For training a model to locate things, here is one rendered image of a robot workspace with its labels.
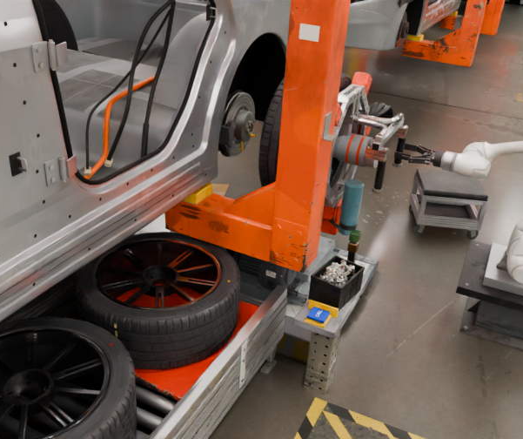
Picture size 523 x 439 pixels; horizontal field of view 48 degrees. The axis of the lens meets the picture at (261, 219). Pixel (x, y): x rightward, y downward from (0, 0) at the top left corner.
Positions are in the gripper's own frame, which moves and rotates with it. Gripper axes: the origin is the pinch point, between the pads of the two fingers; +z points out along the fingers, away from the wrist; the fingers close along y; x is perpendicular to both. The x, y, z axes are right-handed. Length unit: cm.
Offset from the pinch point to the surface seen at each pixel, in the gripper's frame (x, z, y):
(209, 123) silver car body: 19, 67, -68
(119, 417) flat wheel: -35, 34, -173
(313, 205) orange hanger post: -1, 14, -77
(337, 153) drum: 0.5, 24.0, -23.6
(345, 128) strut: 11.9, 22.8, -19.5
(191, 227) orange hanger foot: -26, 68, -79
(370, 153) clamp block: 9.4, 5.5, -36.5
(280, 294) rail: -44, 23, -81
